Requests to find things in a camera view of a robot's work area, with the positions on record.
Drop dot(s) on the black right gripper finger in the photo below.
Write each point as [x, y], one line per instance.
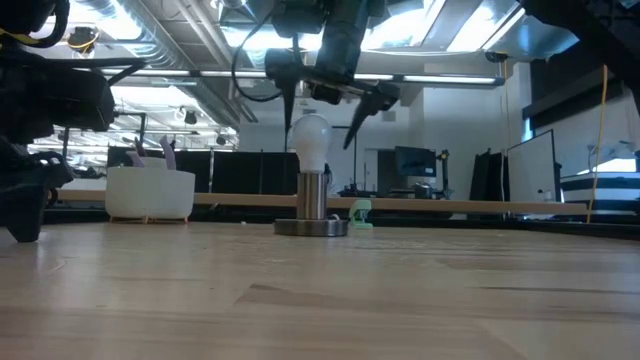
[290, 110]
[364, 115]

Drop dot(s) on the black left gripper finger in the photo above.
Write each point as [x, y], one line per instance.
[25, 200]

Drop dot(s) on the white lightbulb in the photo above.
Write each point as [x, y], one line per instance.
[310, 140]

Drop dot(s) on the metal lamp socket base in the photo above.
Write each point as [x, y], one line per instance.
[311, 200]

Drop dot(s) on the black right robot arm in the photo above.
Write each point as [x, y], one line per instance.
[345, 40]

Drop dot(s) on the black computer monitor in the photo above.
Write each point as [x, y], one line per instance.
[415, 161]

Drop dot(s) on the black partition panels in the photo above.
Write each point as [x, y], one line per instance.
[240, 172]

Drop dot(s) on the long ceiling light strip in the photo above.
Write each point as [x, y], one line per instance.
[450, 79]

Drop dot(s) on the white round pen holder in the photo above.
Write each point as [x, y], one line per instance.
[150, 195]

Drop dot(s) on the purple marker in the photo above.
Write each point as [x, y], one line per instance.
[168, 150]

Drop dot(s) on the black folded panels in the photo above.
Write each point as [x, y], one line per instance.
[487, 175]

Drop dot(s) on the white whiteboard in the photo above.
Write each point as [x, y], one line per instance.
[530, 167]

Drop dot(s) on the black and white striped box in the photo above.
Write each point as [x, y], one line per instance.
[600, 192]

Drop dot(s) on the black ceiling camera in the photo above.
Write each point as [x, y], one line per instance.
[496, 56]

